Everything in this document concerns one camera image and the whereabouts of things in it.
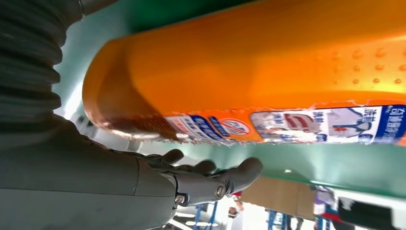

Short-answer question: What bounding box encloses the blue metal shelving rack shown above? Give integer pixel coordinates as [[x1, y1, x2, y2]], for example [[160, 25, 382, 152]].
[[192, 201, 321, 230]]

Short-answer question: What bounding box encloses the brown cardboard box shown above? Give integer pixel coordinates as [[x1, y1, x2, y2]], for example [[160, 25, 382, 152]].
[[241, 176, 316, 221]]

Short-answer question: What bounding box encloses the purple packet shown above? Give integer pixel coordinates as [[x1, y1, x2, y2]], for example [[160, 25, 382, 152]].
[[312, 187, 337, 219]]

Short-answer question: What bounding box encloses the black carry bag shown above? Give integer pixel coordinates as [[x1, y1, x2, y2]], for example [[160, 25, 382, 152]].
[[337, 196, 406, 230]]

